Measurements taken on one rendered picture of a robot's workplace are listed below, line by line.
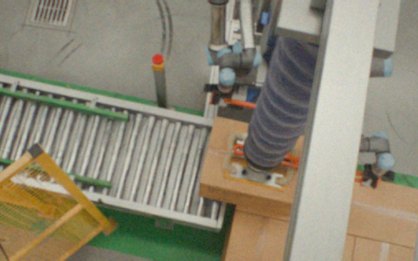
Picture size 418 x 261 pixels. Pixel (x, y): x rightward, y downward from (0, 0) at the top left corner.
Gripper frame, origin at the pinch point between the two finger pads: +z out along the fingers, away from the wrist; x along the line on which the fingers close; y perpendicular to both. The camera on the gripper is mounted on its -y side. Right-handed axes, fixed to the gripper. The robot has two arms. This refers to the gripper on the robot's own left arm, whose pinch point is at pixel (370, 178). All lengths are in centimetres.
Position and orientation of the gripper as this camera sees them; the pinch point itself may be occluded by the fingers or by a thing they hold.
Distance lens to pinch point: 314.6
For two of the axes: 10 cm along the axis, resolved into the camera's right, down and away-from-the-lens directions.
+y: -9.8, -2.1, 0.5
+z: -0.1, 2.8, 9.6
